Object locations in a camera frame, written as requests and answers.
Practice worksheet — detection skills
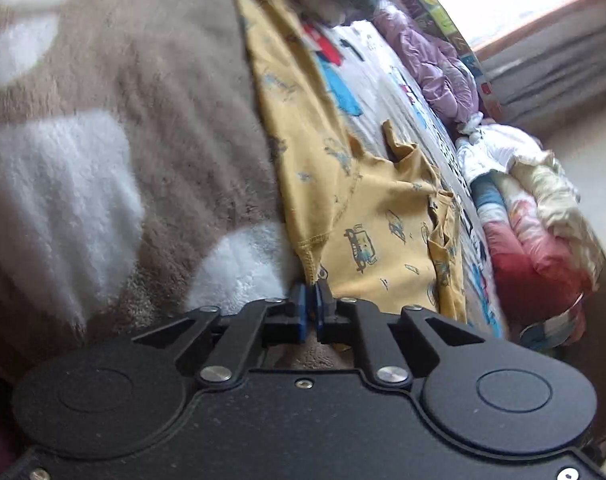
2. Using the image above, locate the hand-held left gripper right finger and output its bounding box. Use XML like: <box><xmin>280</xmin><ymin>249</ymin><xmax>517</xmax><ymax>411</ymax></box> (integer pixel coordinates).
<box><xmin>312</xmin><ymin>280</ymin><xmax>486</xmax><ymax>388</ymax></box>

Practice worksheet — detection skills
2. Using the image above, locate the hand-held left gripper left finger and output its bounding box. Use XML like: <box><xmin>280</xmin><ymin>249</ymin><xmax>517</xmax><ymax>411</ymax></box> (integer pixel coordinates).
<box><xmin>132</xmin><ymin>282</ymin><xmax>309</xmax><ymax>386</ymax></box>

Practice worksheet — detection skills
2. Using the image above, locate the yellow printed shirt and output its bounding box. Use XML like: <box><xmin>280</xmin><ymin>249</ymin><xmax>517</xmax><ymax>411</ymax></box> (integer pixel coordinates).
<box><xmin>230</xmin><ymin>0</ymin><xmax>468</xmax><ymax>323</ymax></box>

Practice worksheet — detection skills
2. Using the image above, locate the red pink folded quilt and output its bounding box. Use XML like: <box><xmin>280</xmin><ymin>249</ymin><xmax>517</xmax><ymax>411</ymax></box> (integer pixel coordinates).
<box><xmin>470</xmin><ymin>175</ymin><xmax>594</xmax><ymax>321</ymax></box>

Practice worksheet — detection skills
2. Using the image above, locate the patchwork checked cloth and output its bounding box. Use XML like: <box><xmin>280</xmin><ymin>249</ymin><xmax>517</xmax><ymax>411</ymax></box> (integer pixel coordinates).
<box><xmin>520</xmin><ymin>290</ymin><xmax>588</xmax><ymax>351</ymax></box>

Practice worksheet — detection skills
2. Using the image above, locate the white quilted bundle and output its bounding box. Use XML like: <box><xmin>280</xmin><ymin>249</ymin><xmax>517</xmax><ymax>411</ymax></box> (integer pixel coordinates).
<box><xmin>455</xmin><ymin>115</ymin><xmax>544</xmax><ymax>186</ymax></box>

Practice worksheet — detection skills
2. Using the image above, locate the cream floral quilt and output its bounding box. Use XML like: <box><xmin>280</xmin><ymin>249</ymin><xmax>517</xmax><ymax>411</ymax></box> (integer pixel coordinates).
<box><xmin>510</xmin><ymin>152</ymin><xmax>596</xmax><ymax>256</ymax></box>

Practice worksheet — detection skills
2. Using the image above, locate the cartoon printed plush blanket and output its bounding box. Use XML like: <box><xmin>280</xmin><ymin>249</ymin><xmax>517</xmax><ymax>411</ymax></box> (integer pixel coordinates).
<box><xmin>0</xmin><ymin>0</ymin><xmax>508</xmax><ymax>386</ymax></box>

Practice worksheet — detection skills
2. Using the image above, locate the purple quilt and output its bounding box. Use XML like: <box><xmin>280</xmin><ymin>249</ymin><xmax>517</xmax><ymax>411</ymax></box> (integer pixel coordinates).
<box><xmin>373</xmin><ymin>2</ymin><xmax>481</xmax><ymax>126</ymax></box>

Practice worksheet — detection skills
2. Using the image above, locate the dark wooden headboard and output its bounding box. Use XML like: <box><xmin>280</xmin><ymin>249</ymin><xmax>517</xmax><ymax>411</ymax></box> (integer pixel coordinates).
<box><xmin>558</xmin><ymin>220</ymin><xmax>606</xmax><ymax>466</ymax></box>

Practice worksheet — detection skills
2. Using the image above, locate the grey curtain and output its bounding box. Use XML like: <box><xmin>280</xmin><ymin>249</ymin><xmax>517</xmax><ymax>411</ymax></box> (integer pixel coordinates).
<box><xmin>478</xmin><ymin>0</ymin><xmax>606</xmax><ymax>126</ymax></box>

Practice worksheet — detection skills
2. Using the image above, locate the colourful picture wall panel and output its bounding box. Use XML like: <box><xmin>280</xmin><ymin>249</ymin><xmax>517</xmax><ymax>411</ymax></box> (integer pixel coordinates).
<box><xmin>383</xmin><ymin>0</ymin><xmax>504</xmax><ymax>121</ymax></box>

